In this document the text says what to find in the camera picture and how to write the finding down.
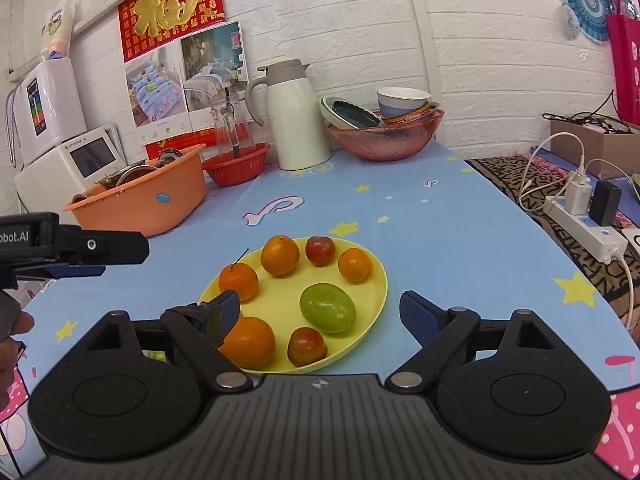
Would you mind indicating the white charger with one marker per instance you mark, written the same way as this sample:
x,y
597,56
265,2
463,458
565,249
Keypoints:
x,y
577,197

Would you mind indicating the large orange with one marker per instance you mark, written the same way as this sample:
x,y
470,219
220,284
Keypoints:
x,y
250,344

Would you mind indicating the black charger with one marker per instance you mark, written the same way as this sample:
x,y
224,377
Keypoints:
x,y
605,202

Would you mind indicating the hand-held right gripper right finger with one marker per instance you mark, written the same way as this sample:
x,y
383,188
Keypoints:
x,y
417,317

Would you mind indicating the person's left hand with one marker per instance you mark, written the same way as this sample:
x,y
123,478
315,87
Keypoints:
x,y
6,365

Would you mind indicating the large green mango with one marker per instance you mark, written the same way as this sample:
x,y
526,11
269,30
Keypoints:
x,y
327,308

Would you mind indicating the orange plastic basket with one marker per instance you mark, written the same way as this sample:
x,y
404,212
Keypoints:
x,y
135,205

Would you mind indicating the orange with long stem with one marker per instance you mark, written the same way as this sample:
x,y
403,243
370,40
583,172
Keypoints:
x,y
239,282

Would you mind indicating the white round device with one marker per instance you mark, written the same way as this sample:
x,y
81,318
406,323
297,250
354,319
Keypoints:
x,y
634,240

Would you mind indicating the yellow plastic plate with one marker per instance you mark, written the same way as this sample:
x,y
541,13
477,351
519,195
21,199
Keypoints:
x,y
285,295

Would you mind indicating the blue star print tablecloth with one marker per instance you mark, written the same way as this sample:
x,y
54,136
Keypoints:
x,y
450,240

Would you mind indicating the brown patterned blanket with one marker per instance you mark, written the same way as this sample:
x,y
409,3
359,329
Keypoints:
x,y
500,175

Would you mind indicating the cardboard box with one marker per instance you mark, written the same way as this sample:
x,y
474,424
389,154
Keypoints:
x,y
610,152

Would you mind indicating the white thermos jug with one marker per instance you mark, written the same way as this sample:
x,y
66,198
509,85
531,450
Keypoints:
x,y
297,120

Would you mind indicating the orange with dot top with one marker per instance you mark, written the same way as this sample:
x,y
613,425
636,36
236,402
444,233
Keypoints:
x,y
280,256

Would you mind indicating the white appliance with screen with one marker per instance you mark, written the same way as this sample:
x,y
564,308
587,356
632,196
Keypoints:
x,y
50,170

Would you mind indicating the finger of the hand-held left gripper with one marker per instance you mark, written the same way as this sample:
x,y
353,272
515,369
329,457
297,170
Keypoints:
x,y
115,247
75,271

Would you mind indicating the clear glass pitcher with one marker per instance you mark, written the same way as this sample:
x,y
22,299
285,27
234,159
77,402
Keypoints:
x,y
232,130

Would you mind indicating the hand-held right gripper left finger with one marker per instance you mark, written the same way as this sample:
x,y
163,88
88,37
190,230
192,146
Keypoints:
x,y
227,307

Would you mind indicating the red green plum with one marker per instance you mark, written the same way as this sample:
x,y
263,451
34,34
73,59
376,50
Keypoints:
x,y
306,346

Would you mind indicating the pink glass bowl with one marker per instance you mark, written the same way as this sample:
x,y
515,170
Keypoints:
x,y
385,140

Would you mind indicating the red bag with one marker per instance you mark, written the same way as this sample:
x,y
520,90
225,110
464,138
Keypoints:
x,y
625,60

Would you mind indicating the blue and white bowl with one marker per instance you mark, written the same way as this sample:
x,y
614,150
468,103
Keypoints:
x,y
400,105

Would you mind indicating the pastel printed package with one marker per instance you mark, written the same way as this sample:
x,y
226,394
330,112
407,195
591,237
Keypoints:
x,y
57,30

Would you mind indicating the red plastic basket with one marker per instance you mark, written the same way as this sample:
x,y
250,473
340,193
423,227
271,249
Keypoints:
x,y
235,167

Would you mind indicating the metal bowl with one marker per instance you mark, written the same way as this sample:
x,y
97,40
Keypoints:
x,y
137,172

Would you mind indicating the white power strip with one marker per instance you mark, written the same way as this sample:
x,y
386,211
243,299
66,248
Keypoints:
x,y
585,235

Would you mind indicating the white bowl dark inside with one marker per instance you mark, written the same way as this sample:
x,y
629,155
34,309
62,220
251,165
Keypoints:
x,y
350,112

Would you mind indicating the white water purifier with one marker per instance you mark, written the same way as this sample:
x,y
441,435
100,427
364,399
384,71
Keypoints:
x,y
55,100

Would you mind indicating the red patterned bowl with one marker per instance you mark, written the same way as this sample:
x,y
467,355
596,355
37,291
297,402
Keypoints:
x,y
417,116

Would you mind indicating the wall poster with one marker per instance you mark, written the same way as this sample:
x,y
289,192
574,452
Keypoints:
x,y
160,5

